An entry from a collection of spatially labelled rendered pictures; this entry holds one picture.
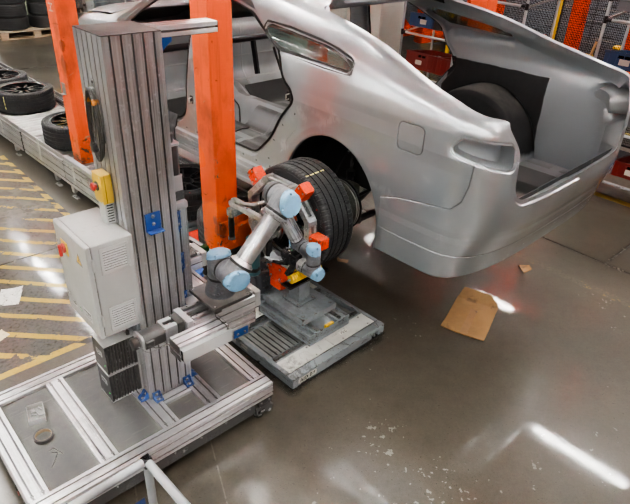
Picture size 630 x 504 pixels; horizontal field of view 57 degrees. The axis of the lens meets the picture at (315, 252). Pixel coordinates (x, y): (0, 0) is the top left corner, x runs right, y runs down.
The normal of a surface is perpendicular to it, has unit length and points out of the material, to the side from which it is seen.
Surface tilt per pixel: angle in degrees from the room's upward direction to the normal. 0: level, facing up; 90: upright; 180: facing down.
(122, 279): 90
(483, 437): 0
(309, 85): 81
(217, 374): 0
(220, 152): 90
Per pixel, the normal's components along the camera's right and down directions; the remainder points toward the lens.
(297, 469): 0.04, -0.86
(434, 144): -0.72, 0.33
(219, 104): 0.70, 0.39
